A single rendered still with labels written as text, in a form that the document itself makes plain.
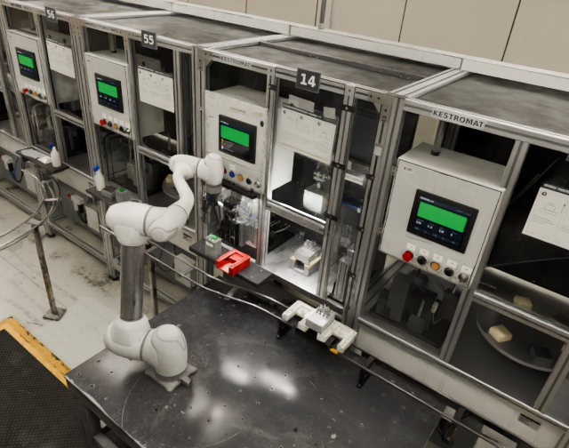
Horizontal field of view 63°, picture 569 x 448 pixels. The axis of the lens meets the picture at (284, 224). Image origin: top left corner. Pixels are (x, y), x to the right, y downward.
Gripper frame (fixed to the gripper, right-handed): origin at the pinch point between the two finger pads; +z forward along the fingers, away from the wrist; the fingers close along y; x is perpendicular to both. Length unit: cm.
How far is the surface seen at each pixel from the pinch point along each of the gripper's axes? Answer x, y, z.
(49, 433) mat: 98, 30, 113
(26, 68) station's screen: -12, 196, -38
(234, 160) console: -9.5, -5.6, -37.4
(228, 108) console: -10, 0, -65
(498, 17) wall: -368, -37, -94
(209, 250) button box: 3.0, -1.3, 17.4
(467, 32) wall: -369, -12, -75
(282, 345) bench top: 13, -64, 42
